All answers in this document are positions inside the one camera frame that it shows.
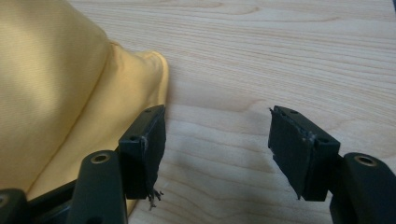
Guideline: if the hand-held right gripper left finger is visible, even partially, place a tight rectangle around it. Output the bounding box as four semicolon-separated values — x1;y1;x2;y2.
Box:
65;105;167;224

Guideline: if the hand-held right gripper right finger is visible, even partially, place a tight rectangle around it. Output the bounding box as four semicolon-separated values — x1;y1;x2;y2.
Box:
267;105;396;224

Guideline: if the yellow cloth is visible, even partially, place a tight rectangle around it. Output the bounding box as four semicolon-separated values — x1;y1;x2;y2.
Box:
0;0;170;217

